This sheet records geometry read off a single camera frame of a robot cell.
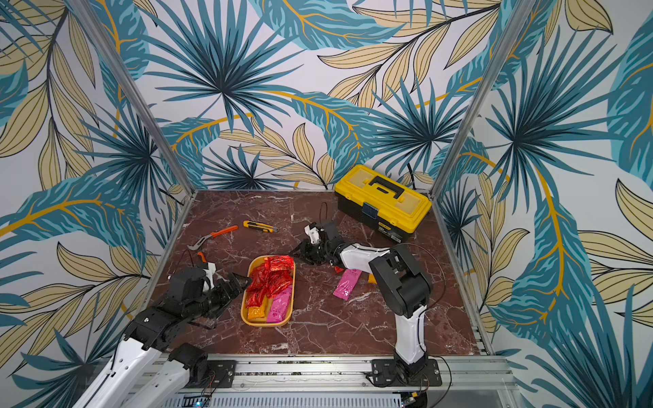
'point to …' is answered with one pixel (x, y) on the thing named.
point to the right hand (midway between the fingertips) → (291, 254)
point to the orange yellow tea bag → (371, 279)
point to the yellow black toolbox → (381, 202)
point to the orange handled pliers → (194, 246)
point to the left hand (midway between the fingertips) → (244, 292)
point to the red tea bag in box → (255, 295)
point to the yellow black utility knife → (259, 226)
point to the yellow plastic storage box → (263, 321)
